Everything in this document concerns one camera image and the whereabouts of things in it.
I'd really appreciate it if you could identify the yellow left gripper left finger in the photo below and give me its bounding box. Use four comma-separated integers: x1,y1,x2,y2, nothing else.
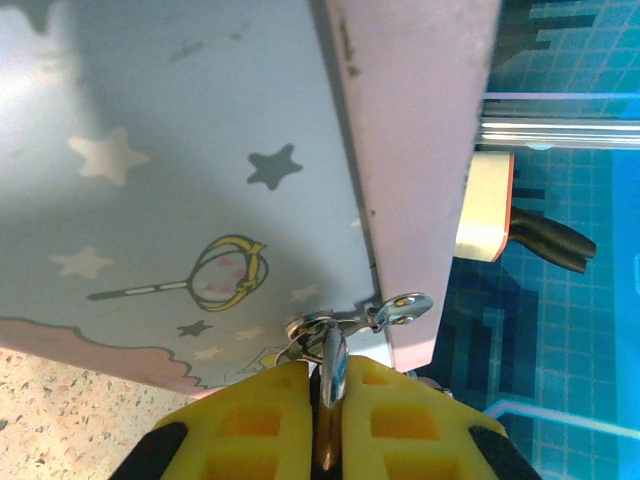
107,359,315,480

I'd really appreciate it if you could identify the white and orange device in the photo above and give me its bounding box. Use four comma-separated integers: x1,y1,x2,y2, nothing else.
453,151,517,264

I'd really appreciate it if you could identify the blue cartoon tin box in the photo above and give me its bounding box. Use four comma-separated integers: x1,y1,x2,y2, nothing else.
0,0,504,401

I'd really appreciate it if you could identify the aluminium rail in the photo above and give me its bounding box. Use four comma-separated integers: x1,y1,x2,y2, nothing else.
476,98,640,152

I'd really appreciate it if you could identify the blue grid cutting mat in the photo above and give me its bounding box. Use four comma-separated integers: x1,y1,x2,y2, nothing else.
419,0,640,480

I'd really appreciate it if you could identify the black padlock with silver shackle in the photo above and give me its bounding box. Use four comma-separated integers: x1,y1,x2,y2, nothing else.
318,319,350,474

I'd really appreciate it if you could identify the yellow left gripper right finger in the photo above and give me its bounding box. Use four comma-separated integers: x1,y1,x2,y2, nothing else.
343,355,544,480

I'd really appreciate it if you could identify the small silver key ring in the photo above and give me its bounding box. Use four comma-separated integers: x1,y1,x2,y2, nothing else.
283,308,337,362

